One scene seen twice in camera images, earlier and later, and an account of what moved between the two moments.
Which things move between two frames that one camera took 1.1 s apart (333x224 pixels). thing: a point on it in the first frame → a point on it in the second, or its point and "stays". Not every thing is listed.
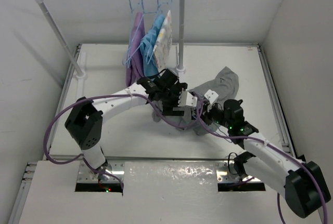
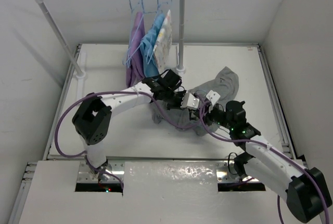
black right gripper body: x=214 y=114 stays
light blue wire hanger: x=223 y=132 → x=200 y=91
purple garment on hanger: x=134 y=69 stays
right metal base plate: x=226 y=172 stays
